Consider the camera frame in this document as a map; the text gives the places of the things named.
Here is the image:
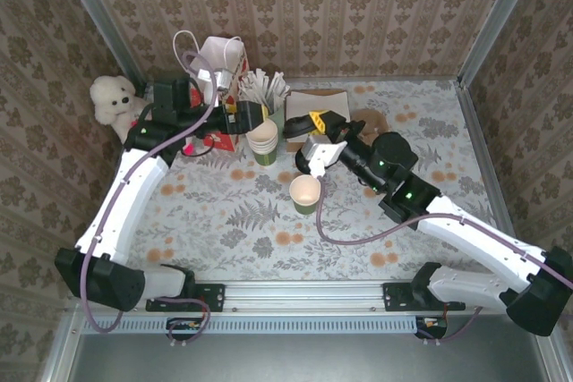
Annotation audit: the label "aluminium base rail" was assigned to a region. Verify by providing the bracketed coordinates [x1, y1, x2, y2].
[142, 281, 509, 314]

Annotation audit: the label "aluminium side rail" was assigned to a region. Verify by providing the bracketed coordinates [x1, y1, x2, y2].
[456, 80, 516, 231]

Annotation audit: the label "aluminium frame post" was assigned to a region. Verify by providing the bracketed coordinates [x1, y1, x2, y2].
[456, 0, 545, 88]
[52, 0, 149, 88]

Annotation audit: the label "poppy print paper gift bag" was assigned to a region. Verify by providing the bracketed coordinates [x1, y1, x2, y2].
[173, 30, 250, 153]

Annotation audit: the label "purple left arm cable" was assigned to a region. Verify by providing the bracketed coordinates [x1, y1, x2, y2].
[81, 51, 225, 348]

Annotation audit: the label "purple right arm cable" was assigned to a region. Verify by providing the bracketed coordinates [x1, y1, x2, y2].
[315, 174, 573, 345]

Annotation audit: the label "small brown paper bag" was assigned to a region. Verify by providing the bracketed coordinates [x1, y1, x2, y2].
[353, 106, 391, 138]

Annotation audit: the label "white teddy bear plush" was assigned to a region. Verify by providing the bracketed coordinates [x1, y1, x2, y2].
[89, 75, 151, 144]

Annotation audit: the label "grey slotted cable duct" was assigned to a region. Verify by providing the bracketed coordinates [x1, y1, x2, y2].
[82, 315, 420, 335]

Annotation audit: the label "beige paper stick packets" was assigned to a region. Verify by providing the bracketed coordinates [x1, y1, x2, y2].
[267, 71, 291, 111]

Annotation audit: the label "brown cardboard tray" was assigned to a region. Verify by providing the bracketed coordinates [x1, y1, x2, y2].
[286, 88, 355, 141]

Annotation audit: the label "thin black left gripper cable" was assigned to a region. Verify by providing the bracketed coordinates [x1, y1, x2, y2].
[182, 131, 218, 158]

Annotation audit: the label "grey metal panel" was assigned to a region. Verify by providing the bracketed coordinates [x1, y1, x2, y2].
[66, 332, 554, 382]

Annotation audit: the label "single green paper cup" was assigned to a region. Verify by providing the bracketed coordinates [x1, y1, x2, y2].
[288, 174, 321, 216]

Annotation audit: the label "pale green holder cup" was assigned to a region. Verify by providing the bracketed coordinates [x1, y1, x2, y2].
[267, 104, 287, 141]

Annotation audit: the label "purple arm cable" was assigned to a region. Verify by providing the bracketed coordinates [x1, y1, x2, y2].
[81, 51, 225, 348]
[315, 174, 573, 345]

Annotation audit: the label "stack of green paper cups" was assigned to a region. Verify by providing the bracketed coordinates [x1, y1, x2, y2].
[244, 118, 279, 167]

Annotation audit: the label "black cable outlet box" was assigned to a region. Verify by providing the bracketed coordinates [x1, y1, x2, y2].
[166, 317, 201, 342]
[415, 315, 449, 341]

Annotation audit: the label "floral patterned table cover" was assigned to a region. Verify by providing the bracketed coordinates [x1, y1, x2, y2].
[127, 80, 498, 283]

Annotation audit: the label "white wrapped straws bundle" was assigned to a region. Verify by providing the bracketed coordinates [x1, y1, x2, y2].
[238, 67, 275, 115]

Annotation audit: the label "aluminium back rail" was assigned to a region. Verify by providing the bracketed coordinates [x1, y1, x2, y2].
[286, 75, 460, 86]

